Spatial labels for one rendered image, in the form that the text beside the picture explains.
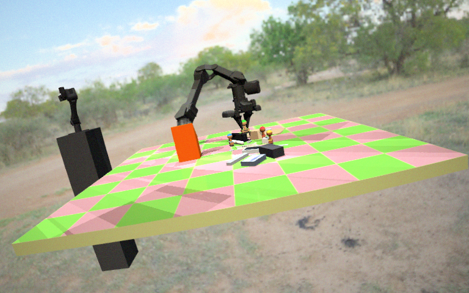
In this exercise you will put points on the green-handled pass stamp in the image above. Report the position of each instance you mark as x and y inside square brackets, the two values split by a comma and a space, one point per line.
[245, 130]

